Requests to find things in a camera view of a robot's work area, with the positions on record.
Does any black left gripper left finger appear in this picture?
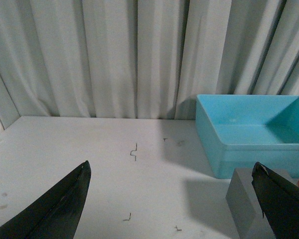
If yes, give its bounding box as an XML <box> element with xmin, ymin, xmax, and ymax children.
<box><xmin>0</xmin><ymin>161</ymin><xmax>91</xmax><ymax>239</ymax></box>

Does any light blue plastic box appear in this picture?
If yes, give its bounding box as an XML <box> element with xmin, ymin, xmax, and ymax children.
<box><xmin>195</xmin><ymin>95</ymin><xmax>299</xmax><ymax>179</ymax></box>

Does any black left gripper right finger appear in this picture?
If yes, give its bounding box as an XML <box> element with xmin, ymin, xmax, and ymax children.
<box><xmin>252</xmin><ymin>162</ymin><xmax>299</xmax><ymax>239</ymax></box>

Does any gray cube with round hole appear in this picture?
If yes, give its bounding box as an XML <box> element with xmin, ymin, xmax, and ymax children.
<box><xmin>225</xmin><ymin>167</ymin><xmax>294</xmax><ymax>239</ymax></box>

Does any white curtain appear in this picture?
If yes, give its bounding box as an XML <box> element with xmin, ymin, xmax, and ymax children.
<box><xmin>0</xmin><ymin>0</ymin><xmax>299</xmax><ymax>129</ymax></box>

